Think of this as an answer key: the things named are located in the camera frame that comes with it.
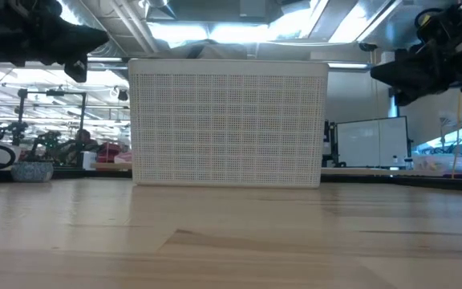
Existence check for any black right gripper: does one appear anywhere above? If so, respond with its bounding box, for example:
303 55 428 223
370 0 462 108

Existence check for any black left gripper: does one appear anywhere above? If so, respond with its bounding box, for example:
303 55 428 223
0 0 110 83

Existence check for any khaki garment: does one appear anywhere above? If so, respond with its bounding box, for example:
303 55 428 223
166 39 257 61

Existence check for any white board panel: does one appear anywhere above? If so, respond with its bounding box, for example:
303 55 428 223
335 116 410 169

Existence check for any person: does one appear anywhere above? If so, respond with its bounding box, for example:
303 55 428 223
73 128 98 156

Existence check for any red bag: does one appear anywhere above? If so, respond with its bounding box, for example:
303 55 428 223
95 141 125 164

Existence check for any small white box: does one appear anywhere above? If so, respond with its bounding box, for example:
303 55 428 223
81 150 98 170

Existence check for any white perforated laundry basket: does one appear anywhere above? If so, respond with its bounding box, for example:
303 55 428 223
128 59 330 189

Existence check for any black camera stand frame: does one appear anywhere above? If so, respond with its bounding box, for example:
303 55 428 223
15 88 89 166

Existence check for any black aluminium table frame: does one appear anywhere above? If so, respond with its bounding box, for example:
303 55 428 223
0 166 462 193

